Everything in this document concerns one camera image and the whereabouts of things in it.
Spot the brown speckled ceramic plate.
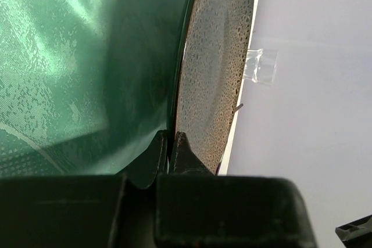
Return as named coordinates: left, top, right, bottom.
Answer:
left=170, top=0, right=254, bottom=174

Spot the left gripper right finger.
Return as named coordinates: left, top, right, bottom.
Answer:
left=170, top=132, right=214, bottom=175

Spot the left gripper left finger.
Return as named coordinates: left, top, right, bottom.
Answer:
left=126, top=130, right=168, bottom=189

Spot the green satin placemat cloth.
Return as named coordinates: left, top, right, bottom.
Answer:
left=1, top=0, right=186, bottom=177

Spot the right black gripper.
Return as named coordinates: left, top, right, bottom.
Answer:
left=335, top=215, right=371, bottom=242

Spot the clear drinking glass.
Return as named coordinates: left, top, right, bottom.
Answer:
left=243, top=49, right=278, bottom=85

